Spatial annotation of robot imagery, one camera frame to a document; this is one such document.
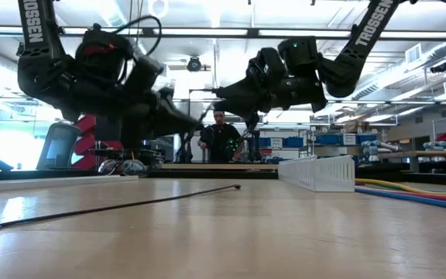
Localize white-grey office chair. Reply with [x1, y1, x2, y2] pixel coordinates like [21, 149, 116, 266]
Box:
[36, 122, 84, 171]

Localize yellow cable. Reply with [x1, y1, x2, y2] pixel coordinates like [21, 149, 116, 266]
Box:
[355, 177, 446, 198]

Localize white raceway cover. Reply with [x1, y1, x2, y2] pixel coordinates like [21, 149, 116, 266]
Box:
[0, 174, 139, 195]

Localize bundle of coloured cables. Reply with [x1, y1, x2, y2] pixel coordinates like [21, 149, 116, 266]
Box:
[355, 187, 446, 213]

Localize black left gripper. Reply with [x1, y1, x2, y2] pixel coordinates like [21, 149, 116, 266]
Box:
[120, 91, 204, 150]

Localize clear safety glasses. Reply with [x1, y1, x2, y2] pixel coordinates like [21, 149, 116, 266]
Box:
[98, 158, 149, 178]

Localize pink-red cable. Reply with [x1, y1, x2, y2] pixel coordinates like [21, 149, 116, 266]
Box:
[356, 185, 446, 205]

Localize person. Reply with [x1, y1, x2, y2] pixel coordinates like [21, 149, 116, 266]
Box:
[197, 110, 247, 163]

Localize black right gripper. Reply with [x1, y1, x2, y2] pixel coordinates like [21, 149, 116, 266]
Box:
[213, 73, 328, 131]

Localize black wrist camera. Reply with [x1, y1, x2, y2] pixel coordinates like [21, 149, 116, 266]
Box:
[127, 56, 166, 95]
[248, 48, 286, 84]

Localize black overhead camera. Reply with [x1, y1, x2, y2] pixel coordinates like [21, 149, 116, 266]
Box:
[186, 56, 211, 74]

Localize black background monitor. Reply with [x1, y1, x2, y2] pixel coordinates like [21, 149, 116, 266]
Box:
[94, 115, 125, 143]

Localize white slotted cable raceway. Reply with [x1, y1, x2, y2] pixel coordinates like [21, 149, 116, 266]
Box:
[278, 154, 356, 193]

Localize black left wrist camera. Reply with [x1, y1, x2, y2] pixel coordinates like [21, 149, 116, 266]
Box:
[127, 56, 166, 95]

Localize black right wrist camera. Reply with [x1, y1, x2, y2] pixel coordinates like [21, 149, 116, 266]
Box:
[248, 48, 286, 84]

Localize red machine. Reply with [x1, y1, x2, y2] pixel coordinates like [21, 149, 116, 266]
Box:
[71, 112, 125, 171]

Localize blue storage bin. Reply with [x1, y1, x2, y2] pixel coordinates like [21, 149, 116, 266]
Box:
[315, 134, 343, 146]
[283, 136, 304, 149]
[356, 134, 379, 145]

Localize silver ventilation duct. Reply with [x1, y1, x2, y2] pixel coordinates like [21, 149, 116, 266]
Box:
[352, 40, 446, 102]

